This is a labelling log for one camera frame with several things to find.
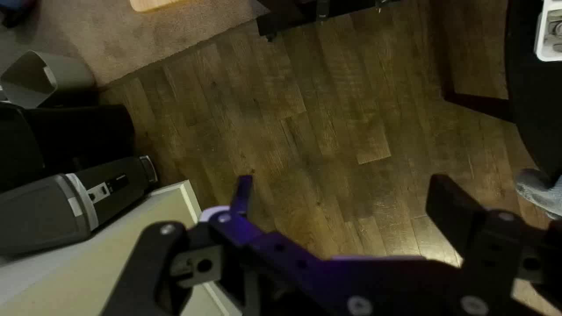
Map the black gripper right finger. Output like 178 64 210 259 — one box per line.
426 171 489 256

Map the grey shoe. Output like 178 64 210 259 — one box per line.
515 168 562 220

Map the grey trash bin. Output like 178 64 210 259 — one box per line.
0 48 97 110

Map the white device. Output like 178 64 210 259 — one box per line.
535 0 562 62

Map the black round table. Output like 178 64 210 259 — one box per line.
505 0 562 184

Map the grey and black speaker box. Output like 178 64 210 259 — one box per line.
0 154 162 256

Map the white counter top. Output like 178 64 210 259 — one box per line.
0 178 243 316

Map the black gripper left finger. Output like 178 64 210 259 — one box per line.
229 173 257 220

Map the black bag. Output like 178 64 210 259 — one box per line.
0 101 138 191

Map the beige rug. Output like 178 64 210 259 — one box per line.
0 0 271 87

